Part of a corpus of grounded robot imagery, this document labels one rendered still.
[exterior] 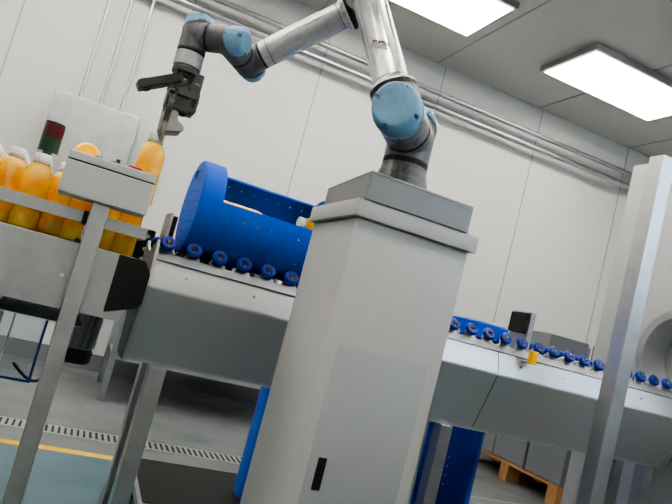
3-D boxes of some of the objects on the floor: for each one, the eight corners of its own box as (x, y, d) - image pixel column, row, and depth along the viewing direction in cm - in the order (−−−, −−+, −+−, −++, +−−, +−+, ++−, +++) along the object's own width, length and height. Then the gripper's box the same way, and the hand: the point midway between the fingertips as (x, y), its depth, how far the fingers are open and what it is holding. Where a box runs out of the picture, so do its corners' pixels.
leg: (104, 598, 171) (169, 369, 178) (81, 597, 169) (148, 364, 175) (102, 587, 177) (166, 365, 183) (81, 586, 174) (146, 361, 181)
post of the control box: (-20, 639, 141) (110, 206, 151) (-40, 638, 140) (93, 201, 149) (-18, 629, 145) (109, 207, 155) (-38, 628, 143) (92, 202, 153)
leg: (101, 573, 184) (161, 360, 190) (80, 572, 182) (142, 356, 188) (99, 564, 189) (159, 357, 196) (79, 563, 187) (140, 353, 193)
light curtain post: (569, 668, 202) (676, 159, 219) (555, 668, 200) (664, 154, 217) (555, 656, 208) (661, 162, 225) (541, 656, 206) (649, 156, 223)
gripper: (208, 71, 169) (186, 148, 166) (199, 81, 179) (179, 154, 177) (176, 59, 165) (154, 137, 163) (169, 70, 176) (148, 143, 174)
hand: (157, 137), depth 169 cm, fingers closed on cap, 4 cm apart
